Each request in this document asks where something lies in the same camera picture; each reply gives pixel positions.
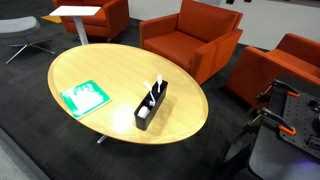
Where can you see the white side table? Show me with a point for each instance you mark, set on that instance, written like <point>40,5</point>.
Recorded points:
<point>75,10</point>

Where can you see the green book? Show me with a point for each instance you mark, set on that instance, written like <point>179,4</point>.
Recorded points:
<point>85,98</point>

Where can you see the white napkin roll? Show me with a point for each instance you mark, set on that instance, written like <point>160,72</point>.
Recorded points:
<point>143,112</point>

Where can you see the orange armchair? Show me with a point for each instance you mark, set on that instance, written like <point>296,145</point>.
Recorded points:
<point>253,73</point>
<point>110,20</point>
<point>173,43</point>

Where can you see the metal table base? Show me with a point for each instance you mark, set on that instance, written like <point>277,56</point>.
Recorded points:
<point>102,139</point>

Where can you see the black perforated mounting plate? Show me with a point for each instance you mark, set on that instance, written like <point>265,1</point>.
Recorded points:
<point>300,113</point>

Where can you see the black utensil holder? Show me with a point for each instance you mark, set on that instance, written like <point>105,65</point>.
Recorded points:
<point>146,121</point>

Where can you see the gray swivel stool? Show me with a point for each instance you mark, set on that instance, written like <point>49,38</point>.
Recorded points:
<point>16,26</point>

